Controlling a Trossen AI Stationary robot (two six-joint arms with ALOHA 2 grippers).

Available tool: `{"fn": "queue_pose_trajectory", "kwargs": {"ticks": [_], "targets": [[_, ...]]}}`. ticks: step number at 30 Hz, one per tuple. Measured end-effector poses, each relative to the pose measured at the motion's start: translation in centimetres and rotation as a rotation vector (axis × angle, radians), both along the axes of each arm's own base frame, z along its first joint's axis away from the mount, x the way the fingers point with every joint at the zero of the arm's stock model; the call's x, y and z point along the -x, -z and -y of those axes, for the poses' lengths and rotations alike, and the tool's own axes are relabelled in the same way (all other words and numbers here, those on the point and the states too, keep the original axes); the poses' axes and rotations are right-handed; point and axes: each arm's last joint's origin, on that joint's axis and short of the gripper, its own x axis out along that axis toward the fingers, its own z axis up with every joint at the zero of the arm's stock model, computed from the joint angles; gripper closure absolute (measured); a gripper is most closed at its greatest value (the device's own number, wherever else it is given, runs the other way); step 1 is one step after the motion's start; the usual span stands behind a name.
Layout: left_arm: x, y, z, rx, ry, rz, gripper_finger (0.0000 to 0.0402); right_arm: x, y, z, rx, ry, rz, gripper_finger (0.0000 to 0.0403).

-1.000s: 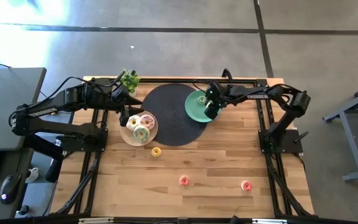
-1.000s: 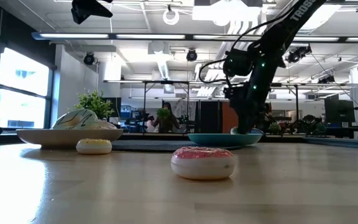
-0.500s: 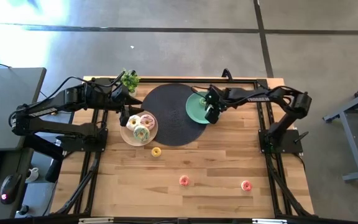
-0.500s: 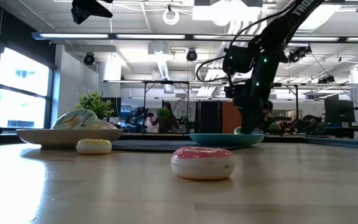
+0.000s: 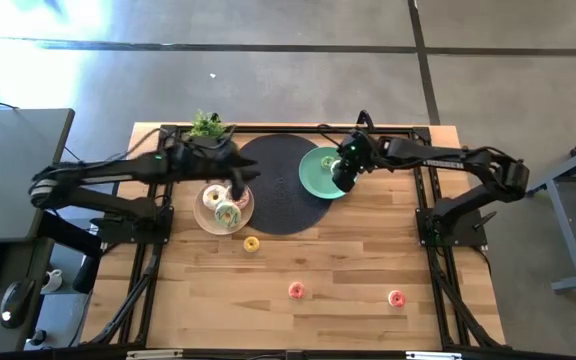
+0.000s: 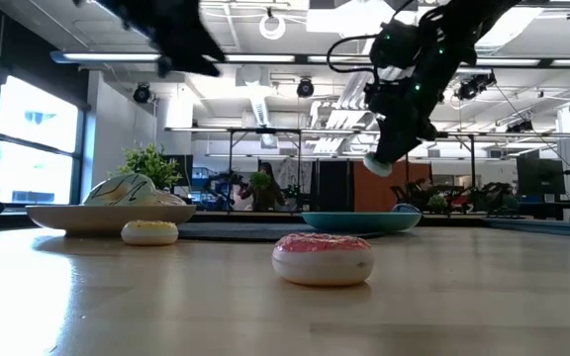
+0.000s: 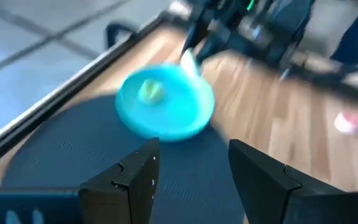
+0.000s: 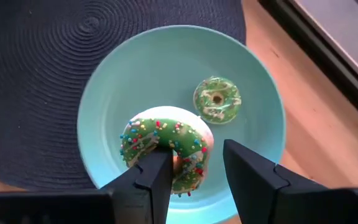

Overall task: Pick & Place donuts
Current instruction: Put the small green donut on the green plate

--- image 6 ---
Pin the small yellow iced donut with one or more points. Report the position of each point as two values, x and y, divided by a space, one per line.
149 235

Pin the teal round plate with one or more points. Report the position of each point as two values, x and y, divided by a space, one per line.
359 221

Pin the orange partition wall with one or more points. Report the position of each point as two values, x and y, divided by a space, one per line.
369 190

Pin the beige round plate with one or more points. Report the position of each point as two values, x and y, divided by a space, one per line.
107 217

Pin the person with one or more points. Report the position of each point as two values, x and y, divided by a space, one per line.
265 198

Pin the small background plant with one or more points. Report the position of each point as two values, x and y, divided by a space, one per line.
261 180

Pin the dark round woven placemat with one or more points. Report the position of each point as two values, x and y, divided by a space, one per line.
235 231

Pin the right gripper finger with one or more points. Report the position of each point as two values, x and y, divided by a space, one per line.
426 132
396 138

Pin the black computer monitor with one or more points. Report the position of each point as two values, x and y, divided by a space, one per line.
540 175

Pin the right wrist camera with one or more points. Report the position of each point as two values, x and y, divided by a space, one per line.
394 47

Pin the small pink sprinkled donut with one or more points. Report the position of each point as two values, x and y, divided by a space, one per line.
322 262

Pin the black background rig frame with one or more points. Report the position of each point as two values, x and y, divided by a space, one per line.
265 131

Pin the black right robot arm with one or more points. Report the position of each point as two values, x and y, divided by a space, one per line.
463 25

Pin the green plant in white pot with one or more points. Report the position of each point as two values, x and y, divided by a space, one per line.
154 165

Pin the black cabinet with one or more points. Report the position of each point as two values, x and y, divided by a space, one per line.
332 185

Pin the blue rounded background object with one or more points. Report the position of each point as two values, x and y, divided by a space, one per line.
406 207

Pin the overhead LED light bar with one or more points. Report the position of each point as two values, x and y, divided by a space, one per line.
265 58

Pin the black ceiling spotlight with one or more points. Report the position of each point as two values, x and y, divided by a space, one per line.
305 88
141 93
468 89

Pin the large office window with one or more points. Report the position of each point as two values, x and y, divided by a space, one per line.
32 148

